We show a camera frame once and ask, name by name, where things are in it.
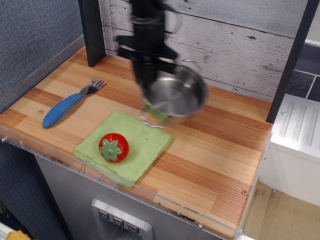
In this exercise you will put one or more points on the grey toy fridge cabinet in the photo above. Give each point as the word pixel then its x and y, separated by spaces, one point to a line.
pixel 73 189

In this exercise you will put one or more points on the silver dispenser button panel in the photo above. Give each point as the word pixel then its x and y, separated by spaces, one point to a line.
pixel 116 224

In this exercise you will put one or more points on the green folded cloth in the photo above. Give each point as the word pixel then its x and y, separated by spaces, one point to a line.
pixel 146 145

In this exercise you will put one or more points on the blue handled metal fork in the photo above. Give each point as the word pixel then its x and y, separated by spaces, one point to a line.
pixel 57 112

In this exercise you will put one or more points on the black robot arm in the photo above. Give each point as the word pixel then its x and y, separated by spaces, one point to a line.
pixel 148 9

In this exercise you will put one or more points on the left black vertical post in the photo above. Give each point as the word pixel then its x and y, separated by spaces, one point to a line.
pixel 92 31

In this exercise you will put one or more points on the stainless steel pot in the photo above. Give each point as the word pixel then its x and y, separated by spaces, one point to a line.
pixel 173 98

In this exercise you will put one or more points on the clear acrylic left guard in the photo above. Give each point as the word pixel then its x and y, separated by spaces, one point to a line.
pixel 14 91

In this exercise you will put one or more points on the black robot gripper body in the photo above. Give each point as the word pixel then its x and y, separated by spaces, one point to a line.
pixel 146 48

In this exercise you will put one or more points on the black vertical post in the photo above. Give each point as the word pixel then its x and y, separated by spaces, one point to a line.
pixel 299 41
pixel 92 31

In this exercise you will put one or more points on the red toy strawberry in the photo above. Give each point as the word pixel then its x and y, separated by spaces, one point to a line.
pixel 113 147

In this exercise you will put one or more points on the right black vertical post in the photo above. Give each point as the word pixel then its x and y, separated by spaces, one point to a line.
pixel 299 41

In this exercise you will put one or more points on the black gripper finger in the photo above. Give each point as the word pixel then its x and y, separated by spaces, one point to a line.
pixel 146 72

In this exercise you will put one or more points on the clear acrylic guard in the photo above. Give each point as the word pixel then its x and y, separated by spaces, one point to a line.
pixel 14 91
pixel 200 221

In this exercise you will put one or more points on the yellow object bottom left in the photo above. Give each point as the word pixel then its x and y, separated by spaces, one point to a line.
pixel 17 235

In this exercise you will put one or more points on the white toy sink unit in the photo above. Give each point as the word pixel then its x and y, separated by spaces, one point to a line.
pixel 292 159

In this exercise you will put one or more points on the clear acrylic front guard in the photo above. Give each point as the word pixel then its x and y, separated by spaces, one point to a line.
pixel 200 221

